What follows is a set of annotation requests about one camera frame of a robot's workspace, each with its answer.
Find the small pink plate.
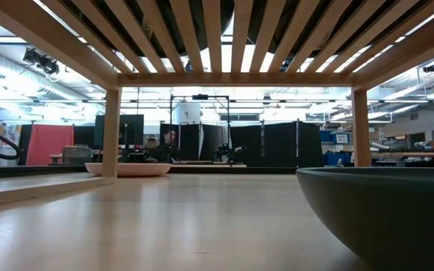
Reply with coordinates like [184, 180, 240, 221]
[84, 162, 173, 178]

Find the black plate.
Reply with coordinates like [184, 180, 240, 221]
[246, 0, 429, 54]

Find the dark blue bowl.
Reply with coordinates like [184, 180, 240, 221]
[295, 166, 434, 271]

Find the wooden slatted shelf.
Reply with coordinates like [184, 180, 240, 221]
[0, 0, 434, 178]

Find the black partition curtain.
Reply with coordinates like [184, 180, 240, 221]
[179, 123, 226, 161]
[230, 120, 323, 169]

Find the white cylindrical tank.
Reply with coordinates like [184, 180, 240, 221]
[173, 102, 202, 125]

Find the person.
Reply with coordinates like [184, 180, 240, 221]
[162, 127, 179, 148]

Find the blue storage bin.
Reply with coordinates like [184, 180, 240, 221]
[322, 151, 353, 166]
[319, 129, 350, 144]

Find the grey crate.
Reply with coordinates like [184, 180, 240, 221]
[61, 145, 93, 165]

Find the red fabric panel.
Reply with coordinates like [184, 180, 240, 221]
[26, 123, 75, 166]

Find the colourful poster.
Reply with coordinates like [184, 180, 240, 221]
[0, 123, 23, 166]

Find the black overhead camera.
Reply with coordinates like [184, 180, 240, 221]
[21, 47, 60, 76]

